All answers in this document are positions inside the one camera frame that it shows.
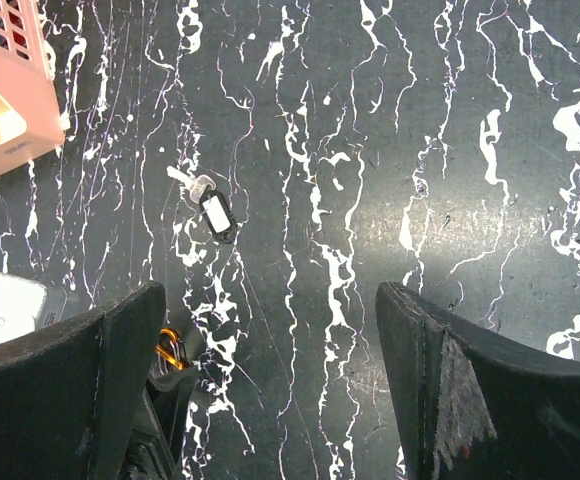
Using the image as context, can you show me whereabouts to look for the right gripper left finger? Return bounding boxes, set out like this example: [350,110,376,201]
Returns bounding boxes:
[0,282,166,479]

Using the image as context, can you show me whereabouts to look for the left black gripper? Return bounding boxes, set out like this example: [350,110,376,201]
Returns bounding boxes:
[119,366,199,479]

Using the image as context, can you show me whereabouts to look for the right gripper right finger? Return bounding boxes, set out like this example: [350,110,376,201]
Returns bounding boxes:
[375,282,580,479]

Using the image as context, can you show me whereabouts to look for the orange carabiner keyring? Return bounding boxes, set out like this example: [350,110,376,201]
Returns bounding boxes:
[155,328,190,374]

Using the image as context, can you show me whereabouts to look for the key with black tag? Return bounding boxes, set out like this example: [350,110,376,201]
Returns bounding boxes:
[166,166,237,244]

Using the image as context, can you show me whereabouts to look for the orange plastic file organizer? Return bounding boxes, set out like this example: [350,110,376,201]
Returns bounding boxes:
[0,0,65,176]

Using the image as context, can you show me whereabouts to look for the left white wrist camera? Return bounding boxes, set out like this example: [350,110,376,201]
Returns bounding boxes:
[0,272,78,344]

